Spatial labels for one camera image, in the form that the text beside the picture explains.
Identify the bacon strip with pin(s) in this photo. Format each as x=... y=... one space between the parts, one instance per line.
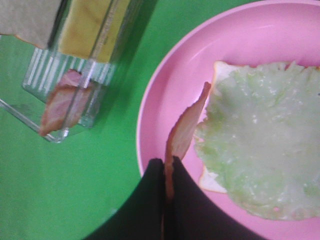
x=180 y=137
x=65 y=104

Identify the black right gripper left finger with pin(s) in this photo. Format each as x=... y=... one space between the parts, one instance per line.
x=140 y=217

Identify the green lettuce leaf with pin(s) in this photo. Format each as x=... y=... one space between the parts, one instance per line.
x=262 y=140

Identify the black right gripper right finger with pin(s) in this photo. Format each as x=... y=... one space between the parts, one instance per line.
x=190 y=215

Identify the green tablecloth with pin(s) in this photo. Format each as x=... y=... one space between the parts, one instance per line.
x=64 y=191

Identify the pink round plate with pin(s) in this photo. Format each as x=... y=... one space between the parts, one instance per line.
x=252 y=34

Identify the yellow cheese slice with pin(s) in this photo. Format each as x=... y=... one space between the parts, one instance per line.
x=82 y=26

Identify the left clear plastic tray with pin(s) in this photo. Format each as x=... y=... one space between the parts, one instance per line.
x=28 y=74

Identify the bread slice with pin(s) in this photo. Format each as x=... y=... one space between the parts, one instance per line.
x=220 y=75
x=31 y=21

